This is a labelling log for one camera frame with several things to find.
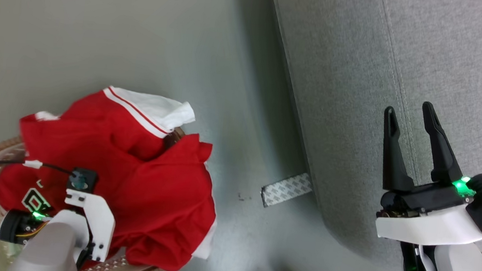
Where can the red shirt with white trim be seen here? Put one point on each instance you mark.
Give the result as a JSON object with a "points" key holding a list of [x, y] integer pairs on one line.
{"points": [[153, 189]]}

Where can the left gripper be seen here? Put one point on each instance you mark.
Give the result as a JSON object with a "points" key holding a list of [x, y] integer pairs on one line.
{"points": [[100, 223]]}

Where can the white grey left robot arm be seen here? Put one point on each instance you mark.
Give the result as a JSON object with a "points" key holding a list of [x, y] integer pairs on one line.
{"points": [[50, 250]]}

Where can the white grey patterned strip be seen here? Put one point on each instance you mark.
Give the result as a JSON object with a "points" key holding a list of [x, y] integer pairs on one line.
{"points": [[286, 189]]}

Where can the grey fabric sofa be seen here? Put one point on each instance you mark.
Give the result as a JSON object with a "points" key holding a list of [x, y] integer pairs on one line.
{"points": [[359, 76]]}

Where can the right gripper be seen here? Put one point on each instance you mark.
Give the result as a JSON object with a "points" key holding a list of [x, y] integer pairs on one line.
{"points": [[425, 221]]}

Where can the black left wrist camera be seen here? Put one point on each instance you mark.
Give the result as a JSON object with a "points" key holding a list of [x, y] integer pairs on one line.
{"points": [[82, 179]]}

